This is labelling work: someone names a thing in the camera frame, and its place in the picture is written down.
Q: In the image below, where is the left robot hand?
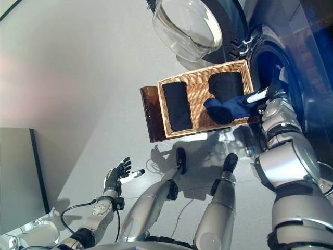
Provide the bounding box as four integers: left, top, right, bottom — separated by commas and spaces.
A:
103, 156, 146, 195

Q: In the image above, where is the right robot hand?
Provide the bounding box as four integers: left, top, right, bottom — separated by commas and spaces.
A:
245, 65, 290, 104

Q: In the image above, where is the black garment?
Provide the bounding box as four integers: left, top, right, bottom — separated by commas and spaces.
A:
162, 81, 193, 132
208, 72, 244, 105

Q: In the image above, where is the blue garment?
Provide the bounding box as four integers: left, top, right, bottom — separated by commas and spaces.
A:
203, 95, 257, 125

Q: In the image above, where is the dark grey washing machine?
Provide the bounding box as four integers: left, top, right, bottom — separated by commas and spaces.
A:
223, 0, 333, 198

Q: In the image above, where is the round glass washing machine door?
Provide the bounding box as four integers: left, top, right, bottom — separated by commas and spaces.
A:
145, 0, 249, 65

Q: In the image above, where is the silver robot torso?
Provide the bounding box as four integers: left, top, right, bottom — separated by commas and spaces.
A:
88, 241, 196, 250

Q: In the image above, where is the glossy brown curved stool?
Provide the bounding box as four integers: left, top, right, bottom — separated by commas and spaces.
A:
139, 85, 261, 143

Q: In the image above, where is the rectangular wicker laundry basket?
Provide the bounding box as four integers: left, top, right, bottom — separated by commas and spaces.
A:
157, 59, 255, 139

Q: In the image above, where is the white rounded equipment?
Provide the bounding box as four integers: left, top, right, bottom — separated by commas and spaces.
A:
0, 208, 61, 250

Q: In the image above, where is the grey panel with black edge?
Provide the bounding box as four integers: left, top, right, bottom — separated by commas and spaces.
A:
0, 127, 50, 232

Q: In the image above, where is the rolled black garment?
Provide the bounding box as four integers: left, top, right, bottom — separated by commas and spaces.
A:
162, 81, 193, 132

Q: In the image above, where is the white floor cable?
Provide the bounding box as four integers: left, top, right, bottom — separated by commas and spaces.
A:
145, 156, 198, 235

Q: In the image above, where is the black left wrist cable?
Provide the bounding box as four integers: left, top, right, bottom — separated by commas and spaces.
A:
25, 199, 121, 250

